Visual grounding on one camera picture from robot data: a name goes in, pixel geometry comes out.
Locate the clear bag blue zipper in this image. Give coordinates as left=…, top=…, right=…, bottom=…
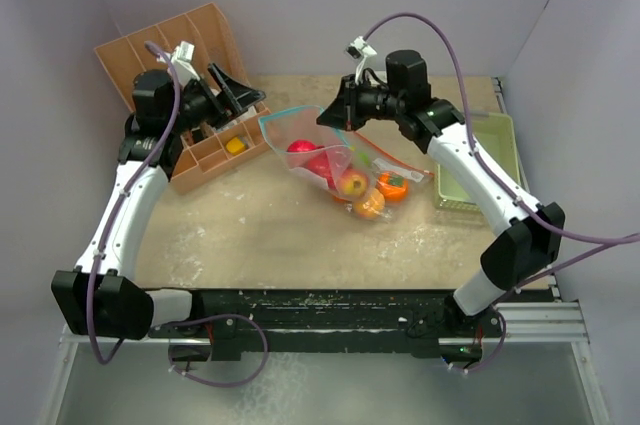
left=258, top=105, right=373, bottom=201

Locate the yellow grey block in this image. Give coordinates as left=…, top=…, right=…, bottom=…
left=225, top=136, right=248, bottom=156

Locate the pink desk organizer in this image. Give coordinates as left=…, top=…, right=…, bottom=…
left=95, top=3, right=269, bottom=194

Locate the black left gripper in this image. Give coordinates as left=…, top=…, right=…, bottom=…
left=167, top=63, right=264, bottom=136

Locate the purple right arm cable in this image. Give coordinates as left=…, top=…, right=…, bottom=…
left=361, top=12, right=640, bottom=376

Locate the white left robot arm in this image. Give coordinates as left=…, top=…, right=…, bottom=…
left=51, top=63, right=266, bottom=340

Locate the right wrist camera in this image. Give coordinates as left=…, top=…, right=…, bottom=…
left=345, top=36, right=377, bottom=61

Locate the fake yellow orange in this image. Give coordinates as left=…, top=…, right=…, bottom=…
left=353, top=188, right=386, bottom=219

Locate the fake orange persimmon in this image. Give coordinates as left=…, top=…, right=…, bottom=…
left=376, top=172, right=409, bottom=203

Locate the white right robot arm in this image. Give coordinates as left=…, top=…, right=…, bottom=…
left=316, top=50, right=565, bottom=336

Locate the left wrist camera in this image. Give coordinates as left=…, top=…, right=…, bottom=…
left=171, top=41, right=198, bottom=77

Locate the red fake pepper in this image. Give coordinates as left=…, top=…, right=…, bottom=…
left=304, top=146, right=351, bottom=187

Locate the clear bag red zipper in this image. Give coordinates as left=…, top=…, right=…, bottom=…
left=334, top=132, right=434, bottom=221

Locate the green fake fruit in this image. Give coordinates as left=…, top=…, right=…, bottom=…
left=352, top=149, right=372, bottom=168

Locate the green perforated basket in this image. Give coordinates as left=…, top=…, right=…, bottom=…
left=428, top=112, right=522, bottom=221

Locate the red yellow fake apple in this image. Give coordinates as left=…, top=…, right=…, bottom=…
left=336, top=169, right=369, bottom=198

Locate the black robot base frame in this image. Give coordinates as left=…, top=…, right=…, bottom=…
left=150, top=289, right=503, bottom=361

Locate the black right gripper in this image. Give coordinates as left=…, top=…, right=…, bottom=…
left=317, top=73, right=405, bottom=132

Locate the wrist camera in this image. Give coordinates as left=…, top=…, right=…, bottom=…
left=171, top=41, right=198, bottom=77
left=345, top=36, right=377, bottom=61

